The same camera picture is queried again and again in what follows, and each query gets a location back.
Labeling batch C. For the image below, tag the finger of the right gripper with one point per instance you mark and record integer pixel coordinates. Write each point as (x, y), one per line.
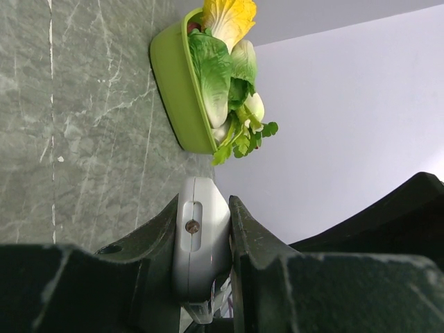
(409, 220)

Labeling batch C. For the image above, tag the yellow napa cabbage toy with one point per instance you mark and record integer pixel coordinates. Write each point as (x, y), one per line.
(229, 20)

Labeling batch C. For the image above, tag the green leafy cabbage toy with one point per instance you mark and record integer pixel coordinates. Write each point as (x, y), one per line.
(213, 68)

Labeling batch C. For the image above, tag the green celery stalk toy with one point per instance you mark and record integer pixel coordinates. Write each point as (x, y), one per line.
(240, 135)

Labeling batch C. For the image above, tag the green romaine lettuce toy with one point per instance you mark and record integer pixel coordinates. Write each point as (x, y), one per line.
(244, 72)

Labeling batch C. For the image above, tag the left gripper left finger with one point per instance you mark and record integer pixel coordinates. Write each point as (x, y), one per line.
(124, 287)

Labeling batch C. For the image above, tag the white radish toy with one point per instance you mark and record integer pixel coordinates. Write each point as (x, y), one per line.
(255, 105)

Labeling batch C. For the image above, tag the white remote control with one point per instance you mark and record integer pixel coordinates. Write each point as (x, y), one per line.
(201, 247)

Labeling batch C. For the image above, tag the green plastic basket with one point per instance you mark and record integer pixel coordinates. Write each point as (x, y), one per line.
(178, 86)

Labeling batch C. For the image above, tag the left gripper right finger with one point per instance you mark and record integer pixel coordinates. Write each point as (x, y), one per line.
(278, 289)

